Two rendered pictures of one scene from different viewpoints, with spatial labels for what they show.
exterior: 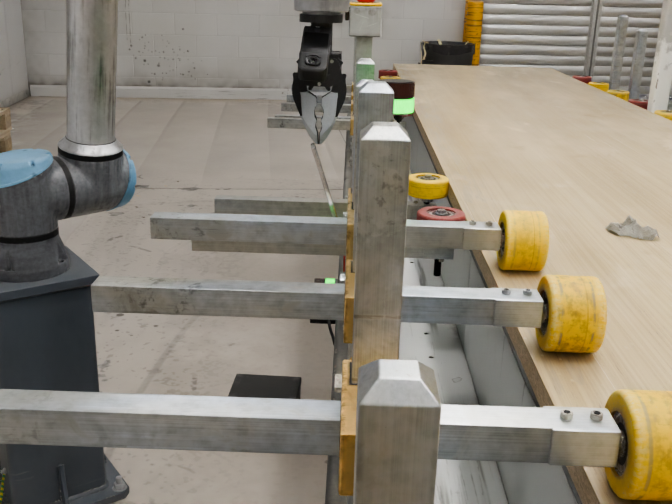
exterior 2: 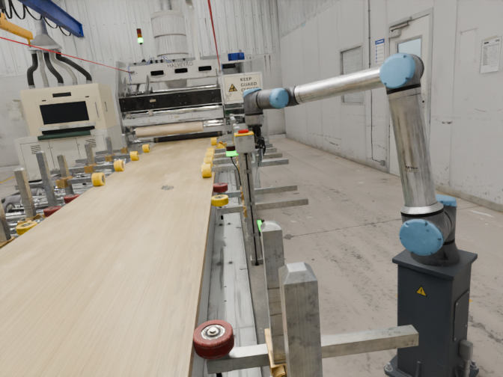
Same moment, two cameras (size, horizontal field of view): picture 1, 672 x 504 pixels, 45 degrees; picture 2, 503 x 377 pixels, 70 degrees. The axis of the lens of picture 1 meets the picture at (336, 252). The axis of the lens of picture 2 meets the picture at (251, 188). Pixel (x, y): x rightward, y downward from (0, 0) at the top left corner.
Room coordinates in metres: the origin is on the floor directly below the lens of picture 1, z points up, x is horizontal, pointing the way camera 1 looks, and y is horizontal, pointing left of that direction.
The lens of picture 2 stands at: (3.15, -0.12, 1.35)
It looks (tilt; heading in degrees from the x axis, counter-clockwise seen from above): 14 degrees down; 176
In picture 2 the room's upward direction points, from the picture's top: 6 degrees counter-clockwise
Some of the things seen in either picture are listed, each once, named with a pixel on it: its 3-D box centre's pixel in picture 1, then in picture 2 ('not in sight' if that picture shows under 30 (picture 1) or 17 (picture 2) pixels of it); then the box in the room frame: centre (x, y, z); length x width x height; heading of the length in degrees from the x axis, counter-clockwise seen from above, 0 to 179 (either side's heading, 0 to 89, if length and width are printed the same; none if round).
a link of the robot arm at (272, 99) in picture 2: not in sight; (273, 99); (1.44, 0.13, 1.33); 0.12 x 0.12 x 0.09; 47
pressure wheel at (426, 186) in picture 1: (426, 203); (221, 207); (1.53, -0.17, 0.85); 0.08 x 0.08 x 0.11
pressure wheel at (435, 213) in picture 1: (439, 242); (221, 194); (1.28, -0.17, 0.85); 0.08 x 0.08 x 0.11
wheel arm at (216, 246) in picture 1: (323, 245); (257, 191); (1.28, 0.02, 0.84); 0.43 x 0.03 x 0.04; 89
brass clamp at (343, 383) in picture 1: (373, 416); not in sight; (0.54, -0.03, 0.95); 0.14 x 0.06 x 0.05; 179
